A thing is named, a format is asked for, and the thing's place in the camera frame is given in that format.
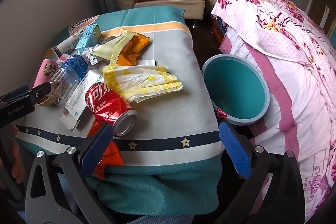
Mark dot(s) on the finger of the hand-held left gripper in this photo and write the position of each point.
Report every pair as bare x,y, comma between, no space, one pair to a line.
42,91
18,90

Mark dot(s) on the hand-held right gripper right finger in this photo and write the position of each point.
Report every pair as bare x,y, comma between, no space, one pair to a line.
233,148

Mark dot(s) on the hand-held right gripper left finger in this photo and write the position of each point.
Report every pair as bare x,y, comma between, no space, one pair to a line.
97,146

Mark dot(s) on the red orange snack bag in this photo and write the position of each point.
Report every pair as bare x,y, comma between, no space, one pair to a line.
110,158

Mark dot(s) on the pink cartoon print packet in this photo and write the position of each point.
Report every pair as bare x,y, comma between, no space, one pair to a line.
43,71

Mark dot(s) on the clear bottle with blue label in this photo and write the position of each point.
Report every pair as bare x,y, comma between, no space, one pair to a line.
71,69

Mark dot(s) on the white and blue medicine box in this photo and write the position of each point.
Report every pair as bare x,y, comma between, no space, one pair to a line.
76,104

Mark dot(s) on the red cola can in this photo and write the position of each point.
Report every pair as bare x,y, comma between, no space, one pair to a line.
105,106

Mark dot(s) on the white tube with dark cap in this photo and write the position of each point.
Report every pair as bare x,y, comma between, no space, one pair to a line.
67,43

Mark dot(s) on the blue round waste bin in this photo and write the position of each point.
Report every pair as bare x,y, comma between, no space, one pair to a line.
231,87

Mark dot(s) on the small white foil sachet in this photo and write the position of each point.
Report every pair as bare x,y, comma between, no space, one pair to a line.
92,56

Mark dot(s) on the light blue milk carton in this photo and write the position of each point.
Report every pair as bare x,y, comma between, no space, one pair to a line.
88,36

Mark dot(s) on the yellow patterned paper napkin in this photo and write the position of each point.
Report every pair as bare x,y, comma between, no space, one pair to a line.
141,82

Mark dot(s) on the pale yellow snack wrapper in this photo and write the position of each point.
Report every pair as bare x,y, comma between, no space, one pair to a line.
113,49

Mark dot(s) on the orange snack wrapper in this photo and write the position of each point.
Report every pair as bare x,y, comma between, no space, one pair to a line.
136,45

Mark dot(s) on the person's left hand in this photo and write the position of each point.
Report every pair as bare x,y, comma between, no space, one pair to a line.
18,163

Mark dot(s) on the white and pink bedsheet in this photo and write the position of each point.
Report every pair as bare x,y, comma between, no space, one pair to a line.
302,121

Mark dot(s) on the teal grey striped tablecloth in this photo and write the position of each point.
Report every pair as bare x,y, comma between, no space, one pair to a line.
170,82

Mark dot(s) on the pink floral blanket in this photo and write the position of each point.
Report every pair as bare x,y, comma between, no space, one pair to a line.
288,29

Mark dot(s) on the wooden bed frame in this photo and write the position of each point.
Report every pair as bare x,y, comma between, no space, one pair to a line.
217,29

